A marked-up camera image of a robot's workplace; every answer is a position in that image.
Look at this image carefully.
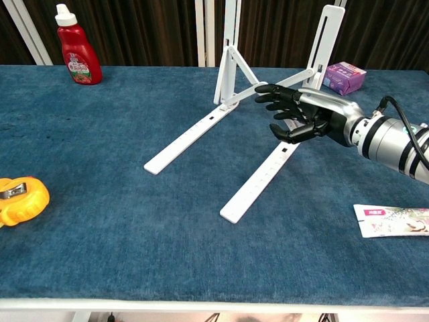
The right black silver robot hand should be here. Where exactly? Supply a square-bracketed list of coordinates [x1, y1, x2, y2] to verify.
[253, 83, 365, 148]

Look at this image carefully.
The white folding laptop stand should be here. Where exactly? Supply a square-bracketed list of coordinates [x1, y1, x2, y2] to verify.
[143, 0, 347, 225]

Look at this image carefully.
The purple tissue pack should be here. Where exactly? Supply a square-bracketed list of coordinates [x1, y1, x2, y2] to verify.
[322, 61, 367, 97]

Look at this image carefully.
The dark pleated curtain panel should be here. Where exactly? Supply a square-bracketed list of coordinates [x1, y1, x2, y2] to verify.
[0, 0, 36, 66]
[326, 0, 429, 73]
[22, 0, 199, 67]
[214, 0, 337, 73]

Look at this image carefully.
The white printed sachet packet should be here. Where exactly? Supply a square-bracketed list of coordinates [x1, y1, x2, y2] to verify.
[353, 203, 429, 239]

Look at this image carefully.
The blue table cloth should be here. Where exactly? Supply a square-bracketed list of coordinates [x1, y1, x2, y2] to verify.
[0, 64, 429, 308]

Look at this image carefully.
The red ketchup bottle white cap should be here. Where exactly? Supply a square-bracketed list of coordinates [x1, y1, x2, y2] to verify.
[54, 3, 104, 86]

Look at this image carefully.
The yellow tape measure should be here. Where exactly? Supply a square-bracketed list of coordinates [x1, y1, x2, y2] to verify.
[0, 176, 51, 229]

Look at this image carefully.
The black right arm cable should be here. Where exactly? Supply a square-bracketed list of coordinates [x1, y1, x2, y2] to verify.
[375, 95, 429, 172]

